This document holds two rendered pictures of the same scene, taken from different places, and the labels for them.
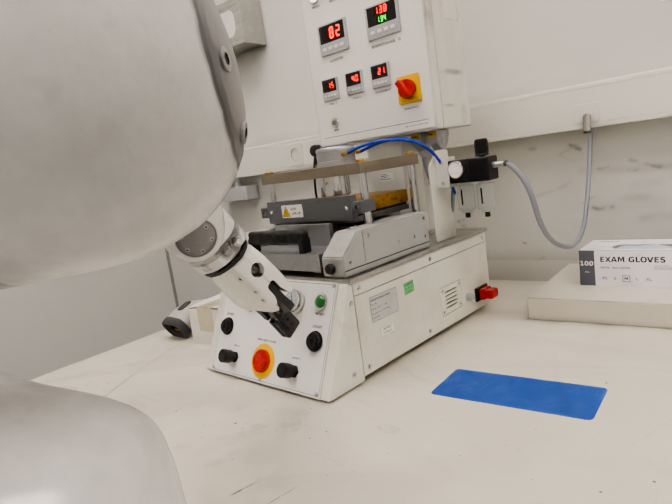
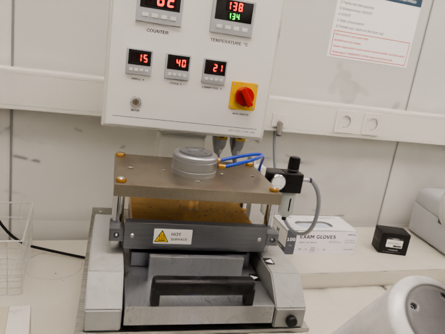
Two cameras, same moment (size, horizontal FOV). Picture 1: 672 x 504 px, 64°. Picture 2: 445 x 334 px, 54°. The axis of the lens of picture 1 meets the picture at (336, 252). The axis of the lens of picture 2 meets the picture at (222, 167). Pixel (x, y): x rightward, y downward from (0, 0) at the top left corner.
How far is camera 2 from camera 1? 92 cm
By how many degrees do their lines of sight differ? 58
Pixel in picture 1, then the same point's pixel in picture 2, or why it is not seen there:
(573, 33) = not seen: hidden behind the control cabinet
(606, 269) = (302, 243)
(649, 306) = (346, 274)
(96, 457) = not seen: outside the picture
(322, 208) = (224, 236)
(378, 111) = (200, 106)
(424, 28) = (275, 46)
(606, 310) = (323, 279)
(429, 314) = not seen: hidden behind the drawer
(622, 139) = (285, 140)
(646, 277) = (323, 248)
